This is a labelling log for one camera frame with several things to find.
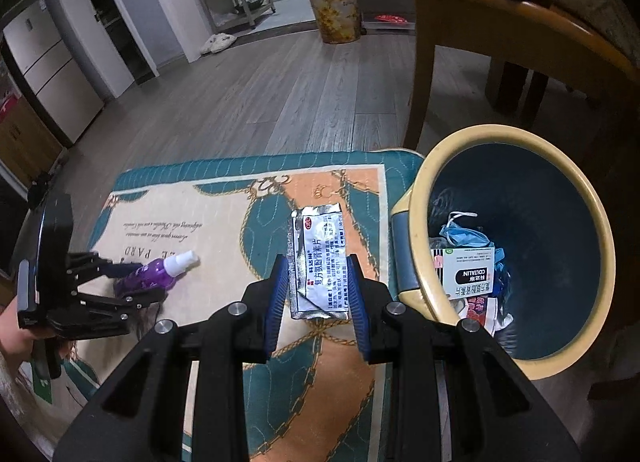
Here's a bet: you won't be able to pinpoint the purple spray bottle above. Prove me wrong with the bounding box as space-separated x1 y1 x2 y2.
114 251 200 297

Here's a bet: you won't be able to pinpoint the silver medicine foil packet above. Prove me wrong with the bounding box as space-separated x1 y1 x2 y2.
288 203 349 320

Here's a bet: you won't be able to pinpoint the blue cloth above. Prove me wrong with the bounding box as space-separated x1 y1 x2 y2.
491 248 511 314

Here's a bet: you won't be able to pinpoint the yellow rimmed teal trash bin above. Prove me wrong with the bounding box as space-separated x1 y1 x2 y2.
390 124 616 380

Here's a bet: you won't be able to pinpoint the floral kitchen trash can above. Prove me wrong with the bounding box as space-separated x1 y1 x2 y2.
309 0 361 45

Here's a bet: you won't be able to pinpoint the person's left hand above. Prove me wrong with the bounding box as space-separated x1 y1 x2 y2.
0 296 55 367

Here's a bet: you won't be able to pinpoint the blue face mask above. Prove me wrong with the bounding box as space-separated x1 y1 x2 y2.
439 211 492 248

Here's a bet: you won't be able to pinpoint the green white medicine box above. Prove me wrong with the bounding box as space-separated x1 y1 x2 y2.
431 246 495 300

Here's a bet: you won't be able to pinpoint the patterned teal orange mat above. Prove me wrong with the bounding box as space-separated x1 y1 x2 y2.
88 149 422 461

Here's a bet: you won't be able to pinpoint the wooden cabinet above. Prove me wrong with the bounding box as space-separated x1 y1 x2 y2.
0 95 63 189

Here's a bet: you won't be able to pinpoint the silver refrigerator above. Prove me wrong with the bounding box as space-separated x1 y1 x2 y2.
3 0 103 142

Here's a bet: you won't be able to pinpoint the white slippers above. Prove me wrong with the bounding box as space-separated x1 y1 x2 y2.
200 33 236 56

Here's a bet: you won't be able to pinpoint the wooden chair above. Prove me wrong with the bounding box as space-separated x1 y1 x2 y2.
404 0 639 149

